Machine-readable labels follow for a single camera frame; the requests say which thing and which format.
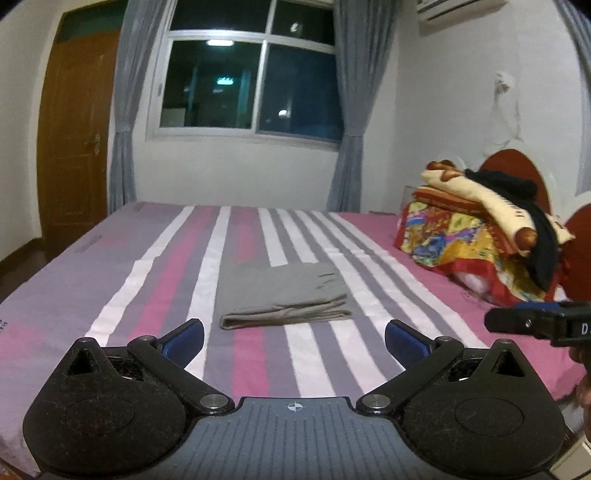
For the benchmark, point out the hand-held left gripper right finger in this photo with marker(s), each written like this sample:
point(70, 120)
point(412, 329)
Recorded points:
point(406, 339)

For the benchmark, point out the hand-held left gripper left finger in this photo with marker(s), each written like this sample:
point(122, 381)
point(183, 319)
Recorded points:
point(184, 339)

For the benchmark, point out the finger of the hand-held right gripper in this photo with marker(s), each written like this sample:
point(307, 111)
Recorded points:
point(517, 319)

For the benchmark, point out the grey pants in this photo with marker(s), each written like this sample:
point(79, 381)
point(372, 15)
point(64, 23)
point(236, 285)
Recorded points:
point(281, 290)

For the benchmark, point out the person's right hand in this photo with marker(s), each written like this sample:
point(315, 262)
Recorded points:
point(584, 387)

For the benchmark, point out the striped pink grey bed sheet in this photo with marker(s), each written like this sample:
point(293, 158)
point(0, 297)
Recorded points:
point(152, 277)

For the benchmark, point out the black garment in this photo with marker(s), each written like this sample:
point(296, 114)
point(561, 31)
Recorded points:
point(542, 240)

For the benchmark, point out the colourful patchwork blanket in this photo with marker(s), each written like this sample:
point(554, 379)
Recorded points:
point(443, 235)

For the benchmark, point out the cream brown blanket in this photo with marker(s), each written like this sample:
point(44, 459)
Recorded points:
point(485, 196)

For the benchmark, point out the red striped blanket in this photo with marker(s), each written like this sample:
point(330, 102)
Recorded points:
point(438, 198)

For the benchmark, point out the brown wooden door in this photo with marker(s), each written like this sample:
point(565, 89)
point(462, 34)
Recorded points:
point(74, 138)

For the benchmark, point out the grey curtain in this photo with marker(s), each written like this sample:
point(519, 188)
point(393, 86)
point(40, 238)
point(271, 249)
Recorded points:
point(134, 92)
point(360, 101)

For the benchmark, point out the window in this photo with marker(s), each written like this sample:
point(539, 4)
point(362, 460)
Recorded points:
point(244, 83)

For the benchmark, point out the white air conditioner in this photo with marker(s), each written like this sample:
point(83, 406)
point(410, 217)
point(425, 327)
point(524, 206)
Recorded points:
point(457, 8)

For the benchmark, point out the white wall fitting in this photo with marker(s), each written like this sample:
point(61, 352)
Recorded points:
point(503, 82)

